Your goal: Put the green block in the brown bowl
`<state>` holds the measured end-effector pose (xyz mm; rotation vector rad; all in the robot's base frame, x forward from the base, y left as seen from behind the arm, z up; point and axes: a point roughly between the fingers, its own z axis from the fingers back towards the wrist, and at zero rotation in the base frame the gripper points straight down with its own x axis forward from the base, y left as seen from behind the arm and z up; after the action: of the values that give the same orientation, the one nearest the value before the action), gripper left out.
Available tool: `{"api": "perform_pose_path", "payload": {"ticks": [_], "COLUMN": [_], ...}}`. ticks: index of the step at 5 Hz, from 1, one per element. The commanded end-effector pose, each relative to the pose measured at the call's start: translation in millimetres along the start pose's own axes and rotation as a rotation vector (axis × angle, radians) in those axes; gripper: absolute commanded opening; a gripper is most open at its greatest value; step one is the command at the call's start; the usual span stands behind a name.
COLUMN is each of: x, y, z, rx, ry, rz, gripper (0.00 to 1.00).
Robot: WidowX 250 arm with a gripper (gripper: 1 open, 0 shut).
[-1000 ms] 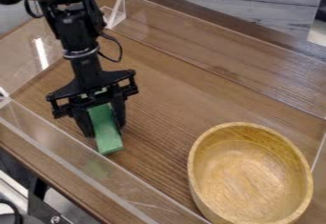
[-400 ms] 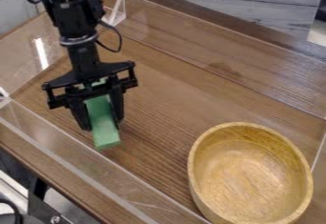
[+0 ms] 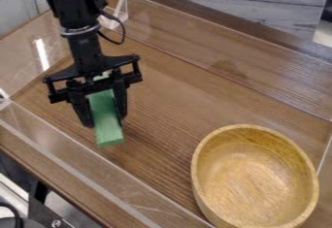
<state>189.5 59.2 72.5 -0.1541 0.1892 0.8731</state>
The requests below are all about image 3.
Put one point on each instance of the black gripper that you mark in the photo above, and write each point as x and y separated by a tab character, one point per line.
92	73

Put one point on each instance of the green rectangular block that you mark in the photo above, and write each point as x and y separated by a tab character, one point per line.
108	132

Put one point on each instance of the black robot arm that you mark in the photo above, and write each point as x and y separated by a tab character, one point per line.
77	16

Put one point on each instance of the brown wooden bowl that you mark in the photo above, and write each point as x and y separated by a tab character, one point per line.
253	179

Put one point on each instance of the clear acrylic corner bracket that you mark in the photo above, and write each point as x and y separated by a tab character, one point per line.
120	12

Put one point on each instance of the clear acrylic front wall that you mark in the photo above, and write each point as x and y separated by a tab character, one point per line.
117	200

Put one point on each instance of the black table leg bracket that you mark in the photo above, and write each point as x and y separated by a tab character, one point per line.
37	211

